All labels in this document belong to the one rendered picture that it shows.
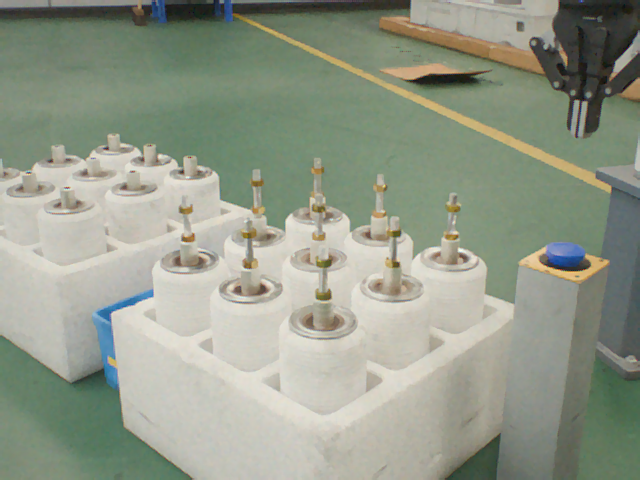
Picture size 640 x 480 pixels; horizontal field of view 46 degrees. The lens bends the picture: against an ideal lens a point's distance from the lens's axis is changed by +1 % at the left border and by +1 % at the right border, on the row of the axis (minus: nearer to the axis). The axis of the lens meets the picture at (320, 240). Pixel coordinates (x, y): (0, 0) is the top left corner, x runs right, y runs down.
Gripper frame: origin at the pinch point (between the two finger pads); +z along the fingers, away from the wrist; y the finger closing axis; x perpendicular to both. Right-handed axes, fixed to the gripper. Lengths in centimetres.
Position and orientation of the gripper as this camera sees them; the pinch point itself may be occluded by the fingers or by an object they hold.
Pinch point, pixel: (583, 118)
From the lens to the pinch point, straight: 79.6
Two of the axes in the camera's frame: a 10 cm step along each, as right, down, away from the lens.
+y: 7.2, 2.6, -6.4
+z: 0.0, 9.3, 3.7
